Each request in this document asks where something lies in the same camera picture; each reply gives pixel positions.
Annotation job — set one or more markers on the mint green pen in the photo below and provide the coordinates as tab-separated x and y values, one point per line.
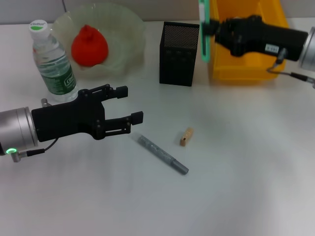
205	49

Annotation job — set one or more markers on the translucent green glass fruit plate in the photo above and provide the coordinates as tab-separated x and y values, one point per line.
125	37

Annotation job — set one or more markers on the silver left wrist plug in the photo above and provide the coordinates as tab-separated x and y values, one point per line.
45	102

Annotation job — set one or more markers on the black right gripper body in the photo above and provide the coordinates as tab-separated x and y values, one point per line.
251	37

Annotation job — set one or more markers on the yellow plastic bin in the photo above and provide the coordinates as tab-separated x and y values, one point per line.
246	68

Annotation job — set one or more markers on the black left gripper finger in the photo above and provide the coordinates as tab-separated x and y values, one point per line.
137	118
121	92

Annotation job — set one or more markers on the black mesh pen holder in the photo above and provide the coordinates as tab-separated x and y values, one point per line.
178	61

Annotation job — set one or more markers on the red-orange fruit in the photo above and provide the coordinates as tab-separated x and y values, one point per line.
89	48

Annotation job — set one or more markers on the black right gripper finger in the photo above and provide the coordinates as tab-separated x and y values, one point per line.
214	32
215	23

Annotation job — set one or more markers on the clear green-label water bottle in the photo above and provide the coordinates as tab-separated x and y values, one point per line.
54	71

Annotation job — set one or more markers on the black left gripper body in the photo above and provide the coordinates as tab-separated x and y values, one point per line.
66	120

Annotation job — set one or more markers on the grey marker pen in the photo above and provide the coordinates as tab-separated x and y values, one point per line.
160	153

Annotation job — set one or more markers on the small tan wooden block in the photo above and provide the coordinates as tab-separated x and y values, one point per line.
186	137

